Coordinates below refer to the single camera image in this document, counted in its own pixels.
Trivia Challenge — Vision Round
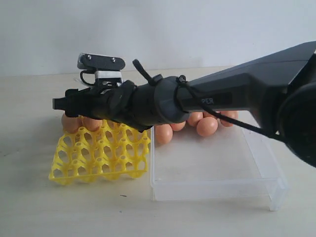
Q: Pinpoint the brown egg left middle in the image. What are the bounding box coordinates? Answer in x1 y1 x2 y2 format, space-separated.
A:
155 124 173 145

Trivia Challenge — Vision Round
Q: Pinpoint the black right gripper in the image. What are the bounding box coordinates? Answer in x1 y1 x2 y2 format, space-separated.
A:
52 80 138 128

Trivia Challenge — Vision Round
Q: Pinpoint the brown egg slot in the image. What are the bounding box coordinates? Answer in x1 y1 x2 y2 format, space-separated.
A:
61 114 82 133
81 117 103 131

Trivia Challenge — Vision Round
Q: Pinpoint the clear plastic bin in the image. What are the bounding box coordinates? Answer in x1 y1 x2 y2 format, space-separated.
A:
150 125 288 211

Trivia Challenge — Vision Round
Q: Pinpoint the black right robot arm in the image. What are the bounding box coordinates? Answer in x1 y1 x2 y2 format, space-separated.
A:
52 41 316 166

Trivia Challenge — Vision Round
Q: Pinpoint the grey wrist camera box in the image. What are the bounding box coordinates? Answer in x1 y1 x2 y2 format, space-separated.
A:
77 53 125 86

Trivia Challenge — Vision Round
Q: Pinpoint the brown egg right front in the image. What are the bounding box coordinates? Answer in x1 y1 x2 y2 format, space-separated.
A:
196 117 218 137

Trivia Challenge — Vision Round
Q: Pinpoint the brown egg centre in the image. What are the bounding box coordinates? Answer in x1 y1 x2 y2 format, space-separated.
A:
170 121 186 131

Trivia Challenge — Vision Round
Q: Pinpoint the yellow plastic egg tray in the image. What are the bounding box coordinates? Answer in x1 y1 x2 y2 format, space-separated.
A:
49 120 151 185

